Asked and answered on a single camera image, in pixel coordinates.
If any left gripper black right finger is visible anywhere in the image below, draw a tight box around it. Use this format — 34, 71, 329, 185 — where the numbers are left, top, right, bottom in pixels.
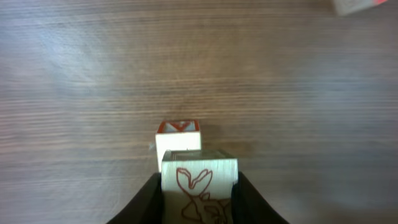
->
231, 171, 289, 224

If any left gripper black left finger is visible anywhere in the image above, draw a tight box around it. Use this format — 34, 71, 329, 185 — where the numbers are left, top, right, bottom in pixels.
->
107, 173, 164, 224

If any plain white wooden block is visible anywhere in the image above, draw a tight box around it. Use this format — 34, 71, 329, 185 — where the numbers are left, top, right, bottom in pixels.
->
161, 150, 238, 224

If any white block green side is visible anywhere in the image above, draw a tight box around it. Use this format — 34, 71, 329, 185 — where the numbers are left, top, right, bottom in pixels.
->
155, 119, 201, 172

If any red I letter block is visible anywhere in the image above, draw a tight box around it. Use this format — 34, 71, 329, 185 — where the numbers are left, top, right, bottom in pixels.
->
332, 0, 388, 16

